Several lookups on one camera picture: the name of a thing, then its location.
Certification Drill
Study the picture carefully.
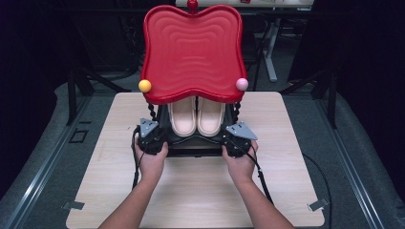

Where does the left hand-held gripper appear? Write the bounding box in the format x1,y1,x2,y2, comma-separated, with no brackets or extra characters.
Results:
136,117,168,156

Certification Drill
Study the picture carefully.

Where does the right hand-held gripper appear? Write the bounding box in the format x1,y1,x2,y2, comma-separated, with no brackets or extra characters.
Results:
222,121,259,158

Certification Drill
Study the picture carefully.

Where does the cream clog shoe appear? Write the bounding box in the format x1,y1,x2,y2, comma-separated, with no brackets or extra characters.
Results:
196,96,226,138
167,95,198,138

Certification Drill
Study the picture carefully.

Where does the red and black shoe rack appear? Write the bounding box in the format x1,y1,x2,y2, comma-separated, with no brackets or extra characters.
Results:
138,0,249,158

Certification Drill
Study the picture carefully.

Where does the person's right hand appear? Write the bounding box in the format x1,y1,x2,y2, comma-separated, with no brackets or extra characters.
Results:
221,139,259,186

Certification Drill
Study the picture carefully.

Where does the person's left hand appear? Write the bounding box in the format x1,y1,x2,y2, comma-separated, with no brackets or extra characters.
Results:
133,137,169,184

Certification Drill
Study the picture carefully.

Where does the black metal stand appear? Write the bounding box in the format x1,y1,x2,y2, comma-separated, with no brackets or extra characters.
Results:
279,63,338,130
66,63,132,127

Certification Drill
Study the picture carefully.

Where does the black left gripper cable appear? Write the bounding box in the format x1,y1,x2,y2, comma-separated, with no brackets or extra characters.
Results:
131,125,143,192

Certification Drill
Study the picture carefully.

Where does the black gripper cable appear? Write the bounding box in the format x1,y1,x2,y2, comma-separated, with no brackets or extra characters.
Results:
131,125,143,192
228,138,334,229

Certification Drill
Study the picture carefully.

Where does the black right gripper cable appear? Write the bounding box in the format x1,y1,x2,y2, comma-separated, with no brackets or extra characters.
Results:
228,138,334,229

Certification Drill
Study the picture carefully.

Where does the aluminium floor rail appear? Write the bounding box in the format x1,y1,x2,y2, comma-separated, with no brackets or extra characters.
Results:
0,94,94,229
313,94,387,229

